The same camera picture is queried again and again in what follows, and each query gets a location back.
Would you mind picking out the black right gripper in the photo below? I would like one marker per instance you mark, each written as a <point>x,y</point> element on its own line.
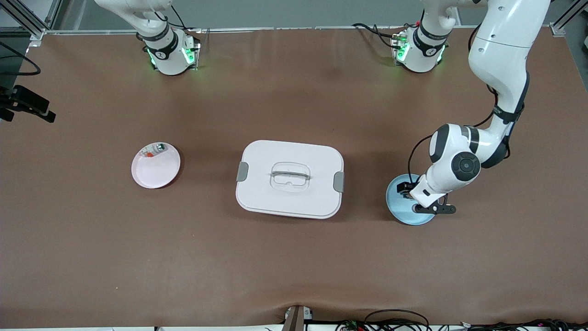
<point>28,105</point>

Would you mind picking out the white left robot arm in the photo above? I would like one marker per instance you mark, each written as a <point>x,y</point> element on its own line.
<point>500,55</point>

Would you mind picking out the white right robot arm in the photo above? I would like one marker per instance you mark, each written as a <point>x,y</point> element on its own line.
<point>167,55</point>

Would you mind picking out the light blue round plate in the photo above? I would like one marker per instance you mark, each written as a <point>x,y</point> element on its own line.
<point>404,212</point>

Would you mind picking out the grey box latch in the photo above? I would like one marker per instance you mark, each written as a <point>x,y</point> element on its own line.
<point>339,181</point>
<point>242,171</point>

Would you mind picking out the white lidded storage box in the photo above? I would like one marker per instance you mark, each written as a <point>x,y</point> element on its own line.
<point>289,202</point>

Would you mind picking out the white circuit breaker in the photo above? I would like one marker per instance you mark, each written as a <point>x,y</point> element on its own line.
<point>154,150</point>

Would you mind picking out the pink round plate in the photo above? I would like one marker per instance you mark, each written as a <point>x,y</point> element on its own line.
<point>156,172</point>

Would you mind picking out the aluminium frame profile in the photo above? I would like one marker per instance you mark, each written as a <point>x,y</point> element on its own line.
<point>562,25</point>
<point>27,20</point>

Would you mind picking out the brown camera mount post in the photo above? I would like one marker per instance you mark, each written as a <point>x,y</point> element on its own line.
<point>294,319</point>

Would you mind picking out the silver table edge rail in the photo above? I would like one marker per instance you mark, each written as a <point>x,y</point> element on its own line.
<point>275,29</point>

